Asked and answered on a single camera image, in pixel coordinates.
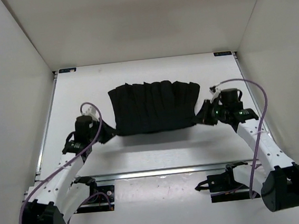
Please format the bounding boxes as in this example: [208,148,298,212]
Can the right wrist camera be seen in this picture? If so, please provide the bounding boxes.
[209,85,220,103]

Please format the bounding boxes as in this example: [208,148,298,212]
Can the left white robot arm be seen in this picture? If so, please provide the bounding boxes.
[19,114,113,224]

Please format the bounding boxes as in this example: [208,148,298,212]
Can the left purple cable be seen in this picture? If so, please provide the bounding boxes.
[7,100,114,224]

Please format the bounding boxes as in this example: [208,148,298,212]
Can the right blue corner label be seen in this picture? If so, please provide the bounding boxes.
[213,51,232,57]

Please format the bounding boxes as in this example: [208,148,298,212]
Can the left blue corner label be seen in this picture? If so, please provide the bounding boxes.
[58,67,76,74]

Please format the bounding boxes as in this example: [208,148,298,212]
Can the black pleated skirt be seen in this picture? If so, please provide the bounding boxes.
[103,80,200,138]

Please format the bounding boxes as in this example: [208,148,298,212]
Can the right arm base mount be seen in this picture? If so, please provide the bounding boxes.
[195,161,248,196]

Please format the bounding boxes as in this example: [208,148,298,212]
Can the blue corner label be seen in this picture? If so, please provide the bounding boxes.
[58,67,76,74]
[213,51,232,57]

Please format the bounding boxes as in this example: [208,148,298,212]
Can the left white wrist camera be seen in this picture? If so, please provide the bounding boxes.
[83,106,99,122]

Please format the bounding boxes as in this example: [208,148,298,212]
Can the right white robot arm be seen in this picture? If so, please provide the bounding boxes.
[196,88,299,212]

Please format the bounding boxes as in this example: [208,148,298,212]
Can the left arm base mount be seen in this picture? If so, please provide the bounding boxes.
[68,176,115,214]

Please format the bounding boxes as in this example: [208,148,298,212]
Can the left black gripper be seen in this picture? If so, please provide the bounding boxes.
[87,113,121,144]

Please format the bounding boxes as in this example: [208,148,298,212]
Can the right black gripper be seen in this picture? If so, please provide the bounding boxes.
[190,98,230,128]

